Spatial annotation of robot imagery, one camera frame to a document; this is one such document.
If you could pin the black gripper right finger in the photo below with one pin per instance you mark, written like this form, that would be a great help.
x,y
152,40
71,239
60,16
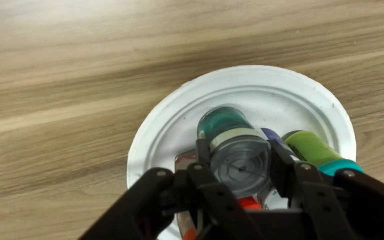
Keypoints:
x,y
333,204

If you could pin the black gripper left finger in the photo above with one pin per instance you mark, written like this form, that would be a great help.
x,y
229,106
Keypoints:
x,y
156,204

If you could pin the orange-lid spice jar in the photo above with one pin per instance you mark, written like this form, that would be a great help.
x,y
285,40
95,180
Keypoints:
x,y
185,160

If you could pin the teal-lid dough tub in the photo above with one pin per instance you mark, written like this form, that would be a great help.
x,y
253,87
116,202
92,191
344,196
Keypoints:
x,y
316,151

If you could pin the white paper plate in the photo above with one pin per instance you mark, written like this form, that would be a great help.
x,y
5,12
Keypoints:
x,y
169,128

